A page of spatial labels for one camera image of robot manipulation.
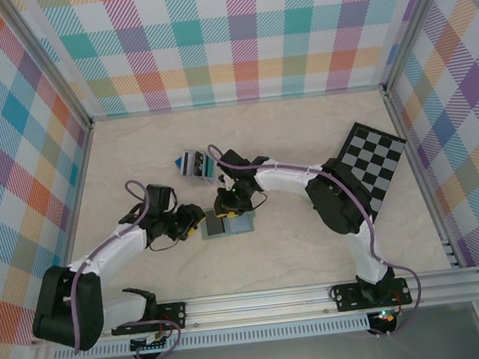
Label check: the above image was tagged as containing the green card holder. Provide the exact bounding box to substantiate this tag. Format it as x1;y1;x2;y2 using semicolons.
199;203;258;240

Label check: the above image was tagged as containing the dark grey card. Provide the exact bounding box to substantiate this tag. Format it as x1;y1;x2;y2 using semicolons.
205;213;226;237

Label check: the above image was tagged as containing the clear acrylic card stand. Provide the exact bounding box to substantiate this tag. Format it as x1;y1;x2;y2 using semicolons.
173;146;226;190

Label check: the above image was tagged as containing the teal card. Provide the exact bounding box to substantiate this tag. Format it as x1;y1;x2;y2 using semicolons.
202;154;217;179

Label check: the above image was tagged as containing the black card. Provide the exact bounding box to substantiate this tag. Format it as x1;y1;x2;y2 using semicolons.
193;151;207;178

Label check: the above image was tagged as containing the white striped card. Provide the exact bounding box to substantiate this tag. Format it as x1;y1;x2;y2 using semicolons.
181;150;198;177

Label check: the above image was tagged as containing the small circuit board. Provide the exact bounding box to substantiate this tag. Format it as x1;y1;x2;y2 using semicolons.
129;332;172;355
369;307;401;329

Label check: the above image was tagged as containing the black grey chessboard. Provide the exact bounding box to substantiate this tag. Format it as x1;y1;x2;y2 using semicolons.
331;117;414;225

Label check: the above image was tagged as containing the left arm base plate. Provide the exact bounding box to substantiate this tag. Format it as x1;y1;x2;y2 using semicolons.
109;301;189;337

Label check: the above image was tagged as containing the thin aluminium wall rail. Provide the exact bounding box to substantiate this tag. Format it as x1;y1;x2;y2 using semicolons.
88;84;388;123

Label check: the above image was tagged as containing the aluminium side rail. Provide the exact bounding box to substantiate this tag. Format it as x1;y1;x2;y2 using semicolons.
383;83;461;275
37;121;112;313

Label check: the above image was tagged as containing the long aluminium rail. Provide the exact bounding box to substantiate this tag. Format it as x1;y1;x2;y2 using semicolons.
27;269;479;347

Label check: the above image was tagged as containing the slotted white cable duct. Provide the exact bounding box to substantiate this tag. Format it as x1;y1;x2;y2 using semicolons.
51;313;372;359

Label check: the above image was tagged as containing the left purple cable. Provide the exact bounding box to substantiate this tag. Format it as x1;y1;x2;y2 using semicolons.
57;177;185;359

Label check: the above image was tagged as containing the purple cable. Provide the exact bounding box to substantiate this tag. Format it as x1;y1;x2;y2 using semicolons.
205;124;427;354
57;177;185;359

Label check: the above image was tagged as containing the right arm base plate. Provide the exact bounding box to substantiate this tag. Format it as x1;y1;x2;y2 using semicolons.
332;276;414;313

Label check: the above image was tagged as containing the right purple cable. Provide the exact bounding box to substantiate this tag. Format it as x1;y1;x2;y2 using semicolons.
205;124;427;354

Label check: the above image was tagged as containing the aluminium frame post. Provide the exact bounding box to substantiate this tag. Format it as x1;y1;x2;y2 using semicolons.
373;0;460;98
0;0;95;137

